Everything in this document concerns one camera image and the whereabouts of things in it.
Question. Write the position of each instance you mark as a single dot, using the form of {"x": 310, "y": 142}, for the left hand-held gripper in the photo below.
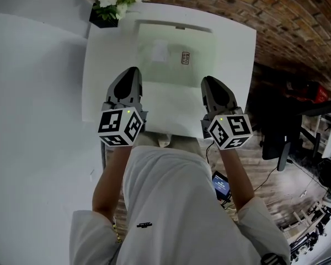
{"x": 118, "y": 124}

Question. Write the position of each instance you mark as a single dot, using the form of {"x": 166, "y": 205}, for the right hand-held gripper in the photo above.
{"x": 231, "y": 128}

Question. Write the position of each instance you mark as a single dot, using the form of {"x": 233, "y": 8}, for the clear plastic item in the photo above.
{"x": 176, "y": 70}

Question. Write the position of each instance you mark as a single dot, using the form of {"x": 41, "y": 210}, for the person's left forearm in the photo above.
{"x": 110, "y": 181}

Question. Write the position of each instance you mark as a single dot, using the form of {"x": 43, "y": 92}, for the person's right forearm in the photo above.
{"x": 238, "y": 175}

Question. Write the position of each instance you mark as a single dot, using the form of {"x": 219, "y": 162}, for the white table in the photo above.
{"x": 231, "y": 65}

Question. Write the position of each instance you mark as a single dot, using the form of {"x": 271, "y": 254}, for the black planter box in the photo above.
{"x": 103, "y": 22}

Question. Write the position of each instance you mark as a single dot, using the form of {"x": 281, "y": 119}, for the person's beige trousers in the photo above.
{"x": 182, "y": 142}

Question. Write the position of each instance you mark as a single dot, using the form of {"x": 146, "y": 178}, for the black office chair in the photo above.
{"x": 275, "y": 145}

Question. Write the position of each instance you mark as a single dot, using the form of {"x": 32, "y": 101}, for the black device with screen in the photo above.
{"x": 222, "y": 186}

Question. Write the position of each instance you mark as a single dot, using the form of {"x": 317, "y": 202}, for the red crate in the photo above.
{"x": 317, "y": 91}

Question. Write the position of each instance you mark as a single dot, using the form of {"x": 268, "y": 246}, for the person's white shirt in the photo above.
{"x": 171, "y": 203}

